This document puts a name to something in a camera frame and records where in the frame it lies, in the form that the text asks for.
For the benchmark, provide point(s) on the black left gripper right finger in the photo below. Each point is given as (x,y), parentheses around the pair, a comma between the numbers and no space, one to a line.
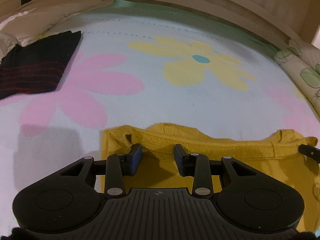
(197,166)

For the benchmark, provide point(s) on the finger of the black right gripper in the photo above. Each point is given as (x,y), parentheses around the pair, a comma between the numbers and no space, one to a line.
(309,151)

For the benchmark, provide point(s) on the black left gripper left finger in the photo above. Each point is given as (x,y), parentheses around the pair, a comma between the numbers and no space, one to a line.
(120,165)

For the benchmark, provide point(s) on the yellow knitted sweater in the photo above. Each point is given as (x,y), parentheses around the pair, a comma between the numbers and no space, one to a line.
(276,156)

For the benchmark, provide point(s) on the floral green leaf duvet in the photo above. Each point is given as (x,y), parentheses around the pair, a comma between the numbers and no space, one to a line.
(300,61)

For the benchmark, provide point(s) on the floral bed blanket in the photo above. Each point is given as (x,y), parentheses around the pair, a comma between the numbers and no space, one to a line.
(142,64)

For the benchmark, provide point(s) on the black red striped folded garment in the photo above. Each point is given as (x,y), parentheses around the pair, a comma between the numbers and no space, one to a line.
(38,67)

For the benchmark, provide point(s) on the cream pillow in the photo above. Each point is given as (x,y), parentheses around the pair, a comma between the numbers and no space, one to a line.
(26,24)

